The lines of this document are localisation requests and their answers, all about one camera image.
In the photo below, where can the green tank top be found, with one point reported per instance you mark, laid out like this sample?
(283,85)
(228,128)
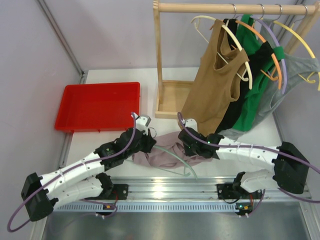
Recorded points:
(251,45)

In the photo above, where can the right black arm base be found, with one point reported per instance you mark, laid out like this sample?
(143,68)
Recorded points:
(246,202)

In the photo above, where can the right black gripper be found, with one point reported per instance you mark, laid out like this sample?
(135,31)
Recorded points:
(188,152)

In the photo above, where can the black tank top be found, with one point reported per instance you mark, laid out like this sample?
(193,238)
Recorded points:
(234,109)

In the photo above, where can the cream hanger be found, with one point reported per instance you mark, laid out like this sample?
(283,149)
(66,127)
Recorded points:
(247,74)

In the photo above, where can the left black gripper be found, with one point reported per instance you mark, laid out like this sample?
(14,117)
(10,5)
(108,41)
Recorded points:
(146,142)

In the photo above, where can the wooden clothes rack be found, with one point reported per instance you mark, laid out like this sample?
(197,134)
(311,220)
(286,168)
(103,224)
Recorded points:
(171,94)

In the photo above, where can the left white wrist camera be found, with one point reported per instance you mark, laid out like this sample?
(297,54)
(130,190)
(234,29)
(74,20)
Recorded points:
(142,122)

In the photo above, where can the mint green hanger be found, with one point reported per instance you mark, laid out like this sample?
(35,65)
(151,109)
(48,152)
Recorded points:
(187,169)

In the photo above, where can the mauve tank top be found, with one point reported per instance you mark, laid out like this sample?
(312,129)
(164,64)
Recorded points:
(162,159)

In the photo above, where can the red plastic tray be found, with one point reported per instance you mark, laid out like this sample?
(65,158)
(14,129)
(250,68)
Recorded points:
(98,107)

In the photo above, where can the grey tank top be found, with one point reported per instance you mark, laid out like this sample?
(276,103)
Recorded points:
(272,97)

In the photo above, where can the yellow hanger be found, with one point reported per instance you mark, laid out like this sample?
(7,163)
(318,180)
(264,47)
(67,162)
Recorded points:
(306,46)

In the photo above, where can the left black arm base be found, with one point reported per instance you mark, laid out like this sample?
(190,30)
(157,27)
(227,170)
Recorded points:
(112,192)

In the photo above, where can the orange hanger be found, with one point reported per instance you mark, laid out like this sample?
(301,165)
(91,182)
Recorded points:
(273,56)

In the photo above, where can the lilac hanger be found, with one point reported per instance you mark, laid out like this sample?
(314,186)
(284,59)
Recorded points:
(283,83)

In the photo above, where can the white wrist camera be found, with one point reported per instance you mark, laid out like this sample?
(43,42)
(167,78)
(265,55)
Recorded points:
(142,122)
(190,123)

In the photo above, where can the brown tank top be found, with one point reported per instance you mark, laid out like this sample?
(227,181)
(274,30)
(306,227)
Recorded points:
(217,82)

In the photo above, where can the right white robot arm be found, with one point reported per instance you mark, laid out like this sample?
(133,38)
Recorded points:
(280,167)

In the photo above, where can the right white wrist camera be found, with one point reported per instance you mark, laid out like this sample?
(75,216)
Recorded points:
(190,123)

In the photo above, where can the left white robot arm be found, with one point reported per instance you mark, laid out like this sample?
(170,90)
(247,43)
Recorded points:
(83,179)

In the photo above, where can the aluminium mounting rail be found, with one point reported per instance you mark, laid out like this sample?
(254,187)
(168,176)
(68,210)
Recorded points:
(162,194)

